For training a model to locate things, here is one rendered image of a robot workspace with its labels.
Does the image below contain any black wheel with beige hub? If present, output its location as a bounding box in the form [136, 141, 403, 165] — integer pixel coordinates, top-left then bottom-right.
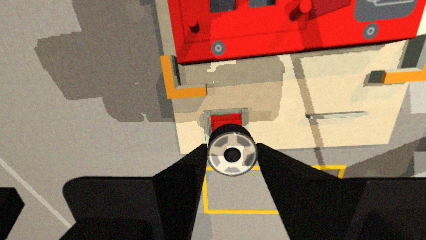
[207, 123, 258, 176]

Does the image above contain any yellow rectangular outline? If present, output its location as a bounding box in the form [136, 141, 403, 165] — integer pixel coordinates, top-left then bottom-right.
[202, 165, 346, 214]

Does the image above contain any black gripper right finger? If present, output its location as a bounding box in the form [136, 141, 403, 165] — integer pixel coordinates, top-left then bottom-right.
[256, 143, 426, 240]

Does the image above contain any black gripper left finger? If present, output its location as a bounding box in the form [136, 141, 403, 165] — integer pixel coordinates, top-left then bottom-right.
[62, 144, 207, 240]

